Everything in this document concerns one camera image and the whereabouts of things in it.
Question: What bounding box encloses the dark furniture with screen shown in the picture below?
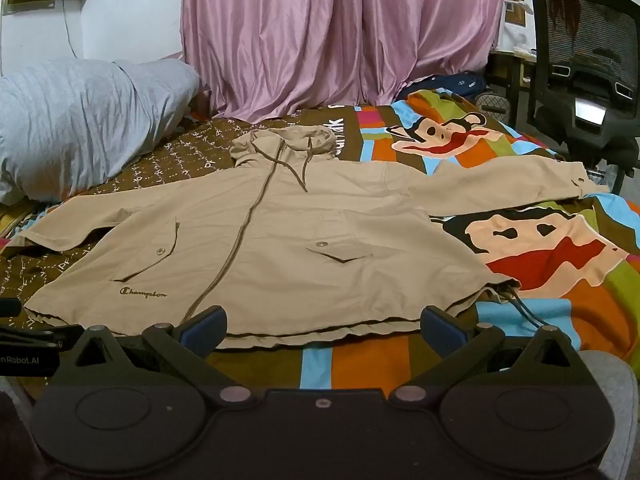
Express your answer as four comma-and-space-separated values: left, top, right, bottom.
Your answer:
525, 0, 640, 196

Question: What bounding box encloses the wooden desk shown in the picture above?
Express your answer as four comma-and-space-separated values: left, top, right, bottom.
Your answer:
486, 49, 540, 128

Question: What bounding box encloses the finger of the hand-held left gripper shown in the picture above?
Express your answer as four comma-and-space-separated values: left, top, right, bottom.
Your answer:
0, 325, 85, 350

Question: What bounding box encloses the printed brown colourful blanket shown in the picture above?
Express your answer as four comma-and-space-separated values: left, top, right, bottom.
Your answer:
0, 87, 640, 403

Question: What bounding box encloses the grey pillow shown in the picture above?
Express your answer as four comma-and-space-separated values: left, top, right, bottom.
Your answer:
0, 57, 202, 206

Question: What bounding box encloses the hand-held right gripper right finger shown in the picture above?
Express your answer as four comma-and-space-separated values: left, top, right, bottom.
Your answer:
389, 305, 582, 408

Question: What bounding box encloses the thin wall cable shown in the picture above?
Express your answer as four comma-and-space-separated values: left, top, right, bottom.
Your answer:
61, 0, 81, 60

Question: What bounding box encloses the pink curtain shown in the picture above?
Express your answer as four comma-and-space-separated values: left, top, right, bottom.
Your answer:
181, 0, 516, 123

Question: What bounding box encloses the dark blue bag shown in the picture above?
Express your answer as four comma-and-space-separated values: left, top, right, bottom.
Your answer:
412, 71, 487, 97

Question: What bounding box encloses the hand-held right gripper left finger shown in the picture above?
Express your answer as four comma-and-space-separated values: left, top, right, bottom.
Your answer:
74, 306, 255, 409

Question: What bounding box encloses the person's grey clothing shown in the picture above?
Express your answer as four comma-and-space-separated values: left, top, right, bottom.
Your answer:
575, 350, 638, 480

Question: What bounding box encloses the beige hooded jacket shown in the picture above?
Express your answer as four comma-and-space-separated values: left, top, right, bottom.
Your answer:
5, 127, 608, 351

